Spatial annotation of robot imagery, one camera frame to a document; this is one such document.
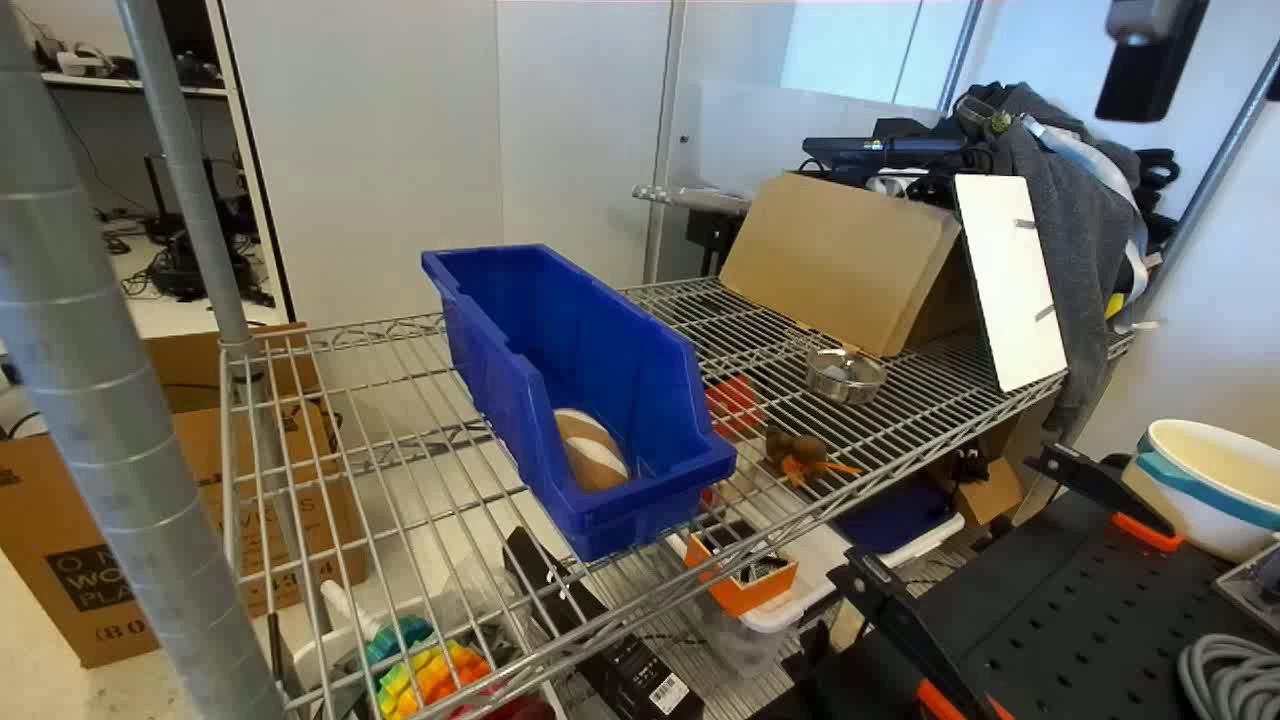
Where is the white bowl with teal stripe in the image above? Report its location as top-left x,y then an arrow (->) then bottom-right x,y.
1117,417 -> 1280,563

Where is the white rectangular board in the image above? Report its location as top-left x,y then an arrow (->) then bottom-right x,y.
952,173 -> 1071,397

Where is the white shelving unit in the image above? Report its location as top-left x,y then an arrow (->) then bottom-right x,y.
35,0 -> 295,328

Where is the flat tan cardboard box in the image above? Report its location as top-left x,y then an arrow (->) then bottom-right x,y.
714,173 -> 980,361

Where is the grey cloth garment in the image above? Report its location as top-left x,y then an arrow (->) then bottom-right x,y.
991,113 -> 1150,442

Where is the silver pot lid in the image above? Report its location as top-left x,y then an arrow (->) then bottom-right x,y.
805,338 -> 885,380

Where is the grey tray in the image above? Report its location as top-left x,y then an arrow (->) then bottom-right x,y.
1212,535 -> 1280,632

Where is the thin grey metal pole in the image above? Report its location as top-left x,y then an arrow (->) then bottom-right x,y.
112,0 -> 258,352

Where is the small silver pot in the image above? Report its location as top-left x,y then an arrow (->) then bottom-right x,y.
798,346 -> 891,406

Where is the long black box white print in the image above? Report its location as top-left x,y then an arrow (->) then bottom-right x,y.
501,522 -> 707,720

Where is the dark equipment pile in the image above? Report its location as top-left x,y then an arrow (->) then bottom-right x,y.
797,75 -> 1184,217

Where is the plain brown cardboard box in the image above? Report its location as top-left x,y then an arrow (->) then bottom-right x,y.
137,325 -> 379,620

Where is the orange and black container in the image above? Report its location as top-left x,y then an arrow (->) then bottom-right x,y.
684,515 -> 805,620

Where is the grey coiled cable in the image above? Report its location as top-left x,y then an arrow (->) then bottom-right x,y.
1171,632 -> 1280,720

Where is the brown white tape roll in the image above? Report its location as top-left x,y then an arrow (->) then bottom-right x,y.
552,405 -> 636,495

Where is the thick grey metal pole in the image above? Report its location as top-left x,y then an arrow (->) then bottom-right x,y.
0,0 -> 293,720

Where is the red object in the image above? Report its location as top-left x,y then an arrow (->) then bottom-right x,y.
705,372 -> 770,442

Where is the rainbow coloured toy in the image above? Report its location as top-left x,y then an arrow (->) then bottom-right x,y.
359,612 -> 501,720

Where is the small cardboard box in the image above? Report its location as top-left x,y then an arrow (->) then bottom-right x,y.
947,452 -> 1029,532

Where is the cardboard box with black print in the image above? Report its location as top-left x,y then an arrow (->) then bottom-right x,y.
0,419 -> 228,671

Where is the brown orange object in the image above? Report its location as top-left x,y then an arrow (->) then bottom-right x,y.
762,430 -> 865,492

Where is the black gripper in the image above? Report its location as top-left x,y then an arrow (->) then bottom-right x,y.
1093,0 -> 1216,125

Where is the chrome rack pole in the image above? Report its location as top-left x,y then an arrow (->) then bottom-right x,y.
640,0 -> 693,285

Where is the silver wire rack shelf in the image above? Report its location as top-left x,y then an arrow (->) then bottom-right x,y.
214,271 -> 1139,720

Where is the black clamp with orange grip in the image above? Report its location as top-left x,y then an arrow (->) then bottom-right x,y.
822,547 -> 1018,720
1023,438 -> 1188,556

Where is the white plastic bottle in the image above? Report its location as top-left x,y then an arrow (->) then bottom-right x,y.
282,576 -> 379,698

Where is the dark blue container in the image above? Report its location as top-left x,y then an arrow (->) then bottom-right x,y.
830,470 -> 962,560

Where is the blue plastic storage bin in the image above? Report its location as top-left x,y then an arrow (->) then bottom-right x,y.
420,240 -> 738,563

